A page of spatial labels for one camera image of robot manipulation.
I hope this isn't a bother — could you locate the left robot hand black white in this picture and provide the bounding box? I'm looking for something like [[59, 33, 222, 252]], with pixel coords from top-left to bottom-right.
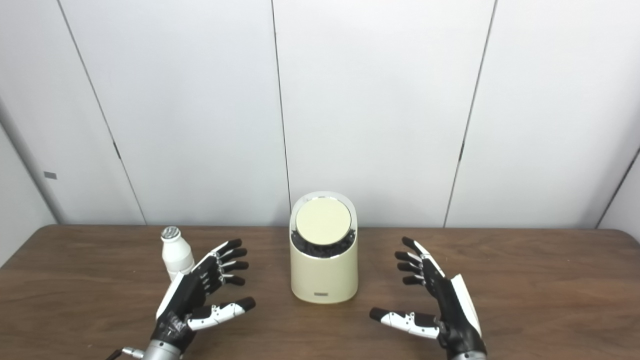
[[151, 239, 257, 351]]

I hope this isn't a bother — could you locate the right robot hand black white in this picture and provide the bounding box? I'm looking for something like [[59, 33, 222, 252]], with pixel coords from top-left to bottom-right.
[[369, 236, 488, 358]]

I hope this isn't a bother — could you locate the small white plastic bottle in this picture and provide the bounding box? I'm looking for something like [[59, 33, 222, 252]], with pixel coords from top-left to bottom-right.
[[160, 226, 196, 282]]

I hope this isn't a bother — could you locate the round cream bin lid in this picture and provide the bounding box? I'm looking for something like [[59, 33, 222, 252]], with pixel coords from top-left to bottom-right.
[[295, 197, 352, 246]]

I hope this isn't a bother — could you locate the cream-colored bin body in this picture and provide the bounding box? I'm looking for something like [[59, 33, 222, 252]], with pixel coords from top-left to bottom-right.
[[289, 191, 359, 304]]

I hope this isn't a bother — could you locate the black bin liner bag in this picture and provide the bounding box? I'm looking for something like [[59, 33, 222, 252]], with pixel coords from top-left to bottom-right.
[[291, 227, 357, 259]]

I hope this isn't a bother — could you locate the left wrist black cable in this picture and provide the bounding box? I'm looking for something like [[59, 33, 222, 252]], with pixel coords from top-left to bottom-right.
[[105, 347, 146, 360]]

